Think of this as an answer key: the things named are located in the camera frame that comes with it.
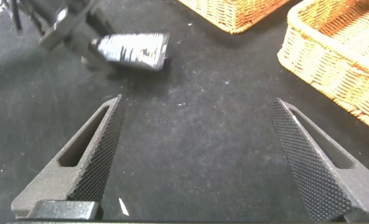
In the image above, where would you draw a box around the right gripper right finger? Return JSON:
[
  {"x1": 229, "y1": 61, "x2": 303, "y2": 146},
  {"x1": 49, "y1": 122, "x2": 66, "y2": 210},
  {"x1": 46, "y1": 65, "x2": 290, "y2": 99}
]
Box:
[{"x1": 269, "y1": 98, "x2": 369, "y2": 223}]

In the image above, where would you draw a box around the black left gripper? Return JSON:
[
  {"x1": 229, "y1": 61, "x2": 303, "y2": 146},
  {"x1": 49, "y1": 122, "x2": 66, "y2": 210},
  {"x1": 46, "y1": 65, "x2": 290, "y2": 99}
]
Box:
[{"x1": 25, "y1": 0, "x2": 111, "y2": 71}]

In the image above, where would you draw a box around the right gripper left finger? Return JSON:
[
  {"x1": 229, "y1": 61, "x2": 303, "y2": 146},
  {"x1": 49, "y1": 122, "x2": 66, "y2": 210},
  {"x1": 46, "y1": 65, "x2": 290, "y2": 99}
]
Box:
[{"x1": 10, "y1": 94, "x2": 126, "y2": 220}]

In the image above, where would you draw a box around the black cosmetic tube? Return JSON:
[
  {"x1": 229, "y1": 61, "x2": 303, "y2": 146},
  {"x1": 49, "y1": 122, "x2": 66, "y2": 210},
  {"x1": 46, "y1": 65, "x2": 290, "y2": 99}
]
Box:
[{"x1": 90, "y1": 30, "x2": 171, "y2": 72}]

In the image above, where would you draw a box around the small white scrap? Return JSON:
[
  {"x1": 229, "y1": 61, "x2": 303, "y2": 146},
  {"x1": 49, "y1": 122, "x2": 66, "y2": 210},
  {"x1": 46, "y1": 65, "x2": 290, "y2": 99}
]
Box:
[{"x1": 118, "y1": 197, "x2": 130, "y2": 217}]

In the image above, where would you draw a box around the black tablecloth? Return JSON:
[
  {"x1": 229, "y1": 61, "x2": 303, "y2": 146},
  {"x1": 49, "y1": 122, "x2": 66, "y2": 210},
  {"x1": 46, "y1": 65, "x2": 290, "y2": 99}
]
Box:
[{"x1": 0, "y1": 0, "x2": 369, "y2": 224}]

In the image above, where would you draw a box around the thick black cable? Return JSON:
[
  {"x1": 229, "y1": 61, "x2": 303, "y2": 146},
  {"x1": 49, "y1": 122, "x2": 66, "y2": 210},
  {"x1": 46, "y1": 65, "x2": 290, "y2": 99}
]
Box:
[{"x1": 9, "y1": 0, "x2": 22, "y2": 32}]

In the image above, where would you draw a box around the wicker basket with handles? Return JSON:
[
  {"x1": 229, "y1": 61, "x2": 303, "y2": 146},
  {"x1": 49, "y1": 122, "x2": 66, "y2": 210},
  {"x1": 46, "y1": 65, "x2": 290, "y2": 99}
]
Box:
[
  {"x1": 177, "y1": 0, "x2": 292, "y2": 34},
  {"x1": 276, "y1": 0, "x2": 369, "y2": 136}
]

